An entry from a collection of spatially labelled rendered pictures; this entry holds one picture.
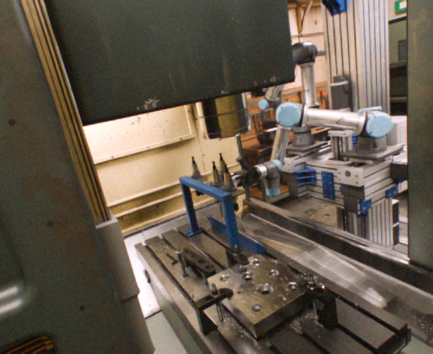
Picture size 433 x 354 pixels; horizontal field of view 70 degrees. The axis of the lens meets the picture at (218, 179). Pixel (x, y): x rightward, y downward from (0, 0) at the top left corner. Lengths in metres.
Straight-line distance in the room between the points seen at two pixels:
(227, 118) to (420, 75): 0.69
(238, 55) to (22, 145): 0.59
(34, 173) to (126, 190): 1.46
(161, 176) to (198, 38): 1.29
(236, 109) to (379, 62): 1.32
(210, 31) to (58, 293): 0.67
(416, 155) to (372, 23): 0.95
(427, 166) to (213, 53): 0.88
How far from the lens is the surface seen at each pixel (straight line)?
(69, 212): 0.53
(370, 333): 1.06
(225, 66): 0.86
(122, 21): 0.78
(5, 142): 0.51
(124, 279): 0.71
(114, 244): 0.68
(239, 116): 0.93
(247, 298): 1.04
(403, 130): 2.26
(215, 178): 1.36
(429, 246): 1.47
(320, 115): 1.60
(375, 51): 2.08
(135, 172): 1.94
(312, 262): 1.60
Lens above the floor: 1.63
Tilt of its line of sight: 16 degrees down
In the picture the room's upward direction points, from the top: 11 degrees counter-clockwise
